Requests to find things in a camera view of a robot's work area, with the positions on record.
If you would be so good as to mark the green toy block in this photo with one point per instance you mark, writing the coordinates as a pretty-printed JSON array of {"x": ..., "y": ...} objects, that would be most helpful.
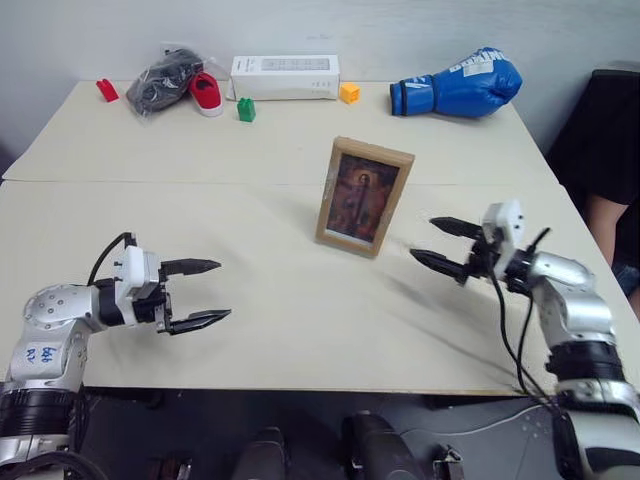
[{"x": 246, "y": 109}]

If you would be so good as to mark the black shoe in plastic bag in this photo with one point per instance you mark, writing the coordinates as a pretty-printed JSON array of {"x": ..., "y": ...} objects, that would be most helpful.
[{"x": 160, "y": 82}]

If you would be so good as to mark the yellow toy block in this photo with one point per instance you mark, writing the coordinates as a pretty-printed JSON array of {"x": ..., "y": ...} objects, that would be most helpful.
[{"x": 350, "y": 92}]

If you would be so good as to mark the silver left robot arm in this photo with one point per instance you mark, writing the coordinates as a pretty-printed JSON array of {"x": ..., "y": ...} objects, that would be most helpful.
[{"x": 50, "y": 320}]

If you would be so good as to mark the red canvas shoe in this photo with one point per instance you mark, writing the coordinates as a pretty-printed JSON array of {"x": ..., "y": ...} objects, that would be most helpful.
[{"x": 206, "y": 95}]

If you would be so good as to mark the white cardboard box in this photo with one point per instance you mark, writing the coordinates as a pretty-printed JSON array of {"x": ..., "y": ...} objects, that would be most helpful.
[{"x": 285, "y": 77}]

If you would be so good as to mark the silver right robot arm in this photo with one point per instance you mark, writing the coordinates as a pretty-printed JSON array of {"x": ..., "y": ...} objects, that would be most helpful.
[{"x": 575, "y": 320}]

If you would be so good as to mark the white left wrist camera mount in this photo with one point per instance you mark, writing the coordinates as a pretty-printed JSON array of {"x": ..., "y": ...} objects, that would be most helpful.
[{"x": 134, "y": 270}]

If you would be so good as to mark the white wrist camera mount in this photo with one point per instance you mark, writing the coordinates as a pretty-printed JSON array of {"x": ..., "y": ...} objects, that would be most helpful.
[
  {"x": 506, "y": 222},
  {"x": 134, "y": 270}
]

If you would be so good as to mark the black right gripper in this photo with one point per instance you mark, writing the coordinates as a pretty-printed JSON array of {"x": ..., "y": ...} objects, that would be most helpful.
[{"x": 481, "y": 257}]

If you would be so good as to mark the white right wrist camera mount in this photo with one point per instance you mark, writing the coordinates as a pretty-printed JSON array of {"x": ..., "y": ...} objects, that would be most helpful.
[{"x": 506, "y": 222}]

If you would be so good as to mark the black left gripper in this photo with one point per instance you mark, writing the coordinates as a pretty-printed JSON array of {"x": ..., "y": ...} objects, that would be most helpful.
[{"x": 156, "y": 306}]

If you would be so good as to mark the person in black clothing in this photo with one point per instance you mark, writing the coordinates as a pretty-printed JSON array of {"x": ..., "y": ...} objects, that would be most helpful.
[{"x": 600, "y": 160}]

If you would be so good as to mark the blue boxing glove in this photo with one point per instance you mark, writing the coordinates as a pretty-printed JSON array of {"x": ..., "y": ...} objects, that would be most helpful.
[{"x": 460, "y": 85}]

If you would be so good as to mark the dark rounded shape under table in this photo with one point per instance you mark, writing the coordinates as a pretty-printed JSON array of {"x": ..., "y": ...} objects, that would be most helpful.
[
  {"x": 262, "y": 455},
  {"x": 375, "y": 445}
]

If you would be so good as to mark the wooden picture frame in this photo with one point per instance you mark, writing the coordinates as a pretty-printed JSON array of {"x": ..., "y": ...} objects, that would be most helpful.
[{"x": 362, "y": 197}]

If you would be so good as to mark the red toy block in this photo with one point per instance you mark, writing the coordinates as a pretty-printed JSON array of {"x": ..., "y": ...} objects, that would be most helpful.
[{"x": 106, "y": 90}]

